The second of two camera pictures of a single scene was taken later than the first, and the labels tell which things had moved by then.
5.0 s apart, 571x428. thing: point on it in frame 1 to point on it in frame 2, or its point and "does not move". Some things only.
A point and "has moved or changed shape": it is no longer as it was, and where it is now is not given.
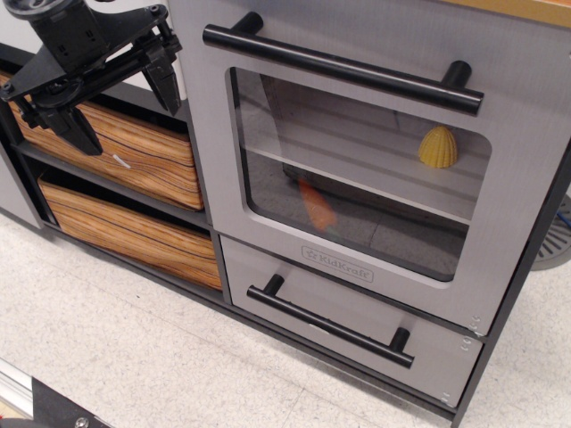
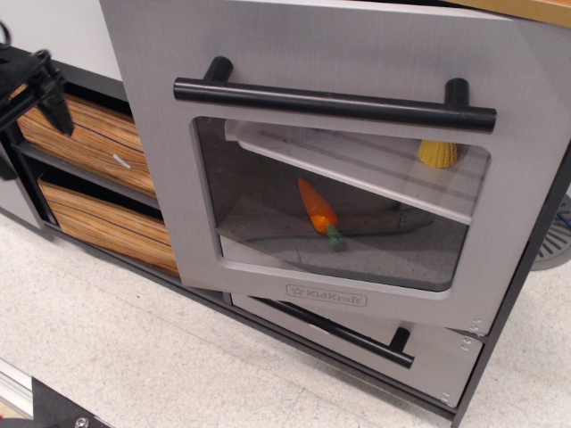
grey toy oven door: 432,207 has moved or changed shape
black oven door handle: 451,89 to 449,111
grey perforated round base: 557,251 does not move
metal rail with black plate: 47,407 does not move
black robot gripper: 81,45 to 25,77
